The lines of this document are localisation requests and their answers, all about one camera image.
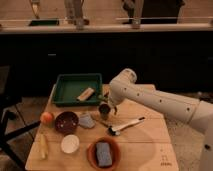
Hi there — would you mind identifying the yellow corn cob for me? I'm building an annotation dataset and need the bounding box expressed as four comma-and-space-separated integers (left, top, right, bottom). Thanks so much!
40, 134, 49, 159

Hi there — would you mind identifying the wooden block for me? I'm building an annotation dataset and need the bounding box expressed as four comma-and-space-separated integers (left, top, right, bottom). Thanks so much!
77, 87, 95, 101

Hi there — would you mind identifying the blue grey sponge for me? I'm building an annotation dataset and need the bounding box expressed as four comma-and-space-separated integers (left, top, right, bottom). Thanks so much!
96, 142, 112, 167

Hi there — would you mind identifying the small metal cup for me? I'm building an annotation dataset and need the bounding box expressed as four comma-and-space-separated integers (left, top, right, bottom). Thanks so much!
98, 104, 111, 120

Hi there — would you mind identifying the dark red bowl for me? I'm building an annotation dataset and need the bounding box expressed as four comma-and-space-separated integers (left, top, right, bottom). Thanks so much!
55, 112, 79, 135

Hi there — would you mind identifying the red apple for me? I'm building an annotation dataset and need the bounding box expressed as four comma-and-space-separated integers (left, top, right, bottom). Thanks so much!
40, 112, 54, 125

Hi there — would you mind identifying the green pepper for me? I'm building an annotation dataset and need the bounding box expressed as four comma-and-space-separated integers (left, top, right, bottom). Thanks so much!
98, 95, 108, 103

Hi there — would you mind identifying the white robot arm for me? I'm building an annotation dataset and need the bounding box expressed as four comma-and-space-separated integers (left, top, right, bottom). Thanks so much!
108, 68, 213, 171

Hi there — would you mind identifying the green plastic tray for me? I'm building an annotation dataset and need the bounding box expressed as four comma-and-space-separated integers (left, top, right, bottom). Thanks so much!
52, 73, 102, 107

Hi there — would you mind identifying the black chair frame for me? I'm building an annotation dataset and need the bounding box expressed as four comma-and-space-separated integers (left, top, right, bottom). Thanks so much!
0, 66, 40, 170

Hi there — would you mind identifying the white handled dish brush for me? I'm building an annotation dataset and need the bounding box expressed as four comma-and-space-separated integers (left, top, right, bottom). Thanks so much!
108, 117, 144, 136

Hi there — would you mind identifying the grey crumpled cloth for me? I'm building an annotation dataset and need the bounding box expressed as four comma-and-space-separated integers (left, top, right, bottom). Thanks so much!
79, 113, 95, 129

